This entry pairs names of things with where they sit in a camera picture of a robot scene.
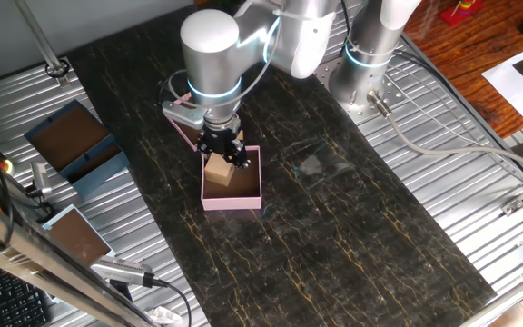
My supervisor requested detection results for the black camera cable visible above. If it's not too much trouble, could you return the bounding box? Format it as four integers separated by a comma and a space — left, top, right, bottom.
152, 277, 193, 327

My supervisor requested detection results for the light blue cardboard box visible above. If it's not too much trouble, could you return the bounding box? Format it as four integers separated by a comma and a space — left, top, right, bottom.
42, 203, 117, 269

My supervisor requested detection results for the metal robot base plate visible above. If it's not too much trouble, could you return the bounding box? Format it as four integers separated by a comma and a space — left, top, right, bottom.
309, 54, 408, 126

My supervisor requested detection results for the metal pole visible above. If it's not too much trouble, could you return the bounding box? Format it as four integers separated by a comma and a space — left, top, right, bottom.
10, 0, 71, 88

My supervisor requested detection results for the paper with marker print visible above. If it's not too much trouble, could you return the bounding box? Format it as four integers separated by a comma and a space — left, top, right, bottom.
480, 44, 523, 122

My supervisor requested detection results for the dark marble pattern mat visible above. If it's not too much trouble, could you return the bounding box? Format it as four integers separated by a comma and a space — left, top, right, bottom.
66, 4, 498, 327

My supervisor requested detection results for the dark blue cardboard box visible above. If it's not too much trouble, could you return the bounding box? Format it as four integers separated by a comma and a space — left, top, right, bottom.
59, 144, 132, 200
24, 99, 113, 173

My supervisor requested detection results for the silver camera on stand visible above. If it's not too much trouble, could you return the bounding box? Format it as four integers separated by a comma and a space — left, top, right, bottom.
89, 254, 157, 303

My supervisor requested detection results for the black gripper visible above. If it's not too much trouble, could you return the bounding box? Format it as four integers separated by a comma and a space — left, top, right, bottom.
196, 126, 252, 171

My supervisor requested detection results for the deep pink gift box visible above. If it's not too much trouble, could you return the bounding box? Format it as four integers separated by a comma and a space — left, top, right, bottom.
200, 144, 263, 212

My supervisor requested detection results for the grey base cable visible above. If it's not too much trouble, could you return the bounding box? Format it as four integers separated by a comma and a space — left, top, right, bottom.
366, 89, 523, 183

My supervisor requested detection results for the crumpled white tissue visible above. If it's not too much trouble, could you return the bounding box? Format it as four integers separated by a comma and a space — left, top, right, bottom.
144, 305, 184, 327

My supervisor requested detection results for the small silver side camera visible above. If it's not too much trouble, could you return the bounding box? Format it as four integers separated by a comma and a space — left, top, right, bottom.
24, 161, 56, 214

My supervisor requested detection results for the aluminium frame beam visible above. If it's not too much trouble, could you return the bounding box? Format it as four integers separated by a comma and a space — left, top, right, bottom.
0, 188, 158, 327

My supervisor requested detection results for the black ring clamp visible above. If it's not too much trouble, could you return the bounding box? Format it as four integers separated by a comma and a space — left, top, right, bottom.
44, 57, 71, 79

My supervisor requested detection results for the black keyboard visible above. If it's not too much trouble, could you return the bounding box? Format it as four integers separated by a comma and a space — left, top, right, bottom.
0, 261, 53, 327

